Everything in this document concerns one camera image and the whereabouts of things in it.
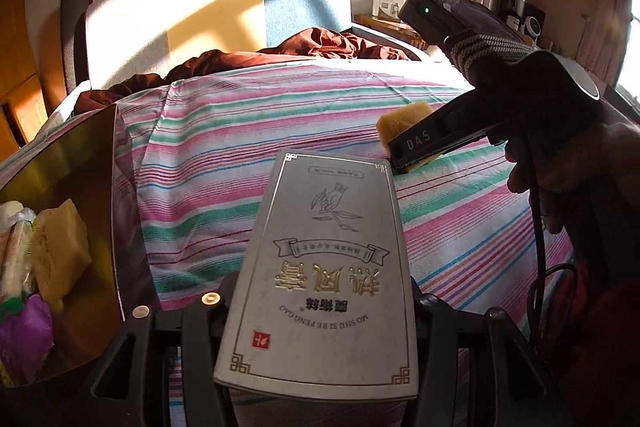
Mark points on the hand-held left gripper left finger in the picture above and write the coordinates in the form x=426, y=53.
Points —
x=200, y=332

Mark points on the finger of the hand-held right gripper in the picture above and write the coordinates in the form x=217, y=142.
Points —
x=425, y=142

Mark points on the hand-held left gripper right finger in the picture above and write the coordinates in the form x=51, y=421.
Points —
x=440, y=332

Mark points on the small yellow sponge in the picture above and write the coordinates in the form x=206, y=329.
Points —
x=400, y=119

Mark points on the grey box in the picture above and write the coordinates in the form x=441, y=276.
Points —
x=325, y=257

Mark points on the large yellow sponge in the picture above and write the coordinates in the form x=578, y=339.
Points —
x=60, y=252

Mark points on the purple packet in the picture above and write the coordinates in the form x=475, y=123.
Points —
x=25, y=337

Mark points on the clear cracker packet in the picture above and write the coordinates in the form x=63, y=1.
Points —
x=17, y=252

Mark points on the gold tin box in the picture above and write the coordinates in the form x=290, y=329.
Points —
x=75, y=157

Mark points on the white plastic ball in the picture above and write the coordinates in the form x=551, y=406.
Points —
x=10, y=213

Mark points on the person's right hand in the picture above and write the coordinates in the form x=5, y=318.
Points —
x=590, y=167

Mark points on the white round device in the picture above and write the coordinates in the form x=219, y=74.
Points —
x=531, y=24

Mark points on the wooden ledge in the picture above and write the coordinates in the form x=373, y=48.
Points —
x=385, y=29

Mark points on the white carton box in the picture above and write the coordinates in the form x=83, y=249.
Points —
x=392, y=4

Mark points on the brown blanket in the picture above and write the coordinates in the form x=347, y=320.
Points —
x=320, y=44

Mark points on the red clothing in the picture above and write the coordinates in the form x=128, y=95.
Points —
x=600, y=357

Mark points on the striped bedsheet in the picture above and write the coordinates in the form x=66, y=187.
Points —
x=225, y=147

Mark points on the padded bed headboard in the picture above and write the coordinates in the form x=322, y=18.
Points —
x=200, y=7

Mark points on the wooden wardrobe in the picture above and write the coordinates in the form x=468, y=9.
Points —
x=20, y=97

